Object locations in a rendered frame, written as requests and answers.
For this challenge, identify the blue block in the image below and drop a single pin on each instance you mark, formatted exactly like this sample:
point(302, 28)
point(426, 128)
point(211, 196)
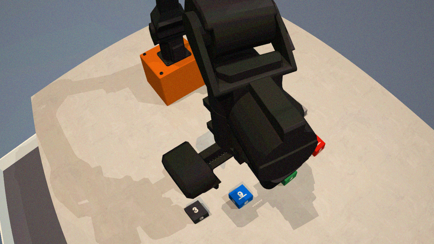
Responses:
point(240, 196)

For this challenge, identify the red digit block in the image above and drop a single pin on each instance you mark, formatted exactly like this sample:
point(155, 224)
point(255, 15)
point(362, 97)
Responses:
point(319, 148)

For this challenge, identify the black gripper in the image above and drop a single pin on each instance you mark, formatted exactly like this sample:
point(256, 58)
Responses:
point(193, 172)

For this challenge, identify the green block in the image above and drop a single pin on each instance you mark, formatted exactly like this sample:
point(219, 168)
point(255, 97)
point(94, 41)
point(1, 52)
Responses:
point(288, 179)

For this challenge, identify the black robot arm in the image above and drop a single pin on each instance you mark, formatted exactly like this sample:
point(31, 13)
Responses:
point(273, 137)

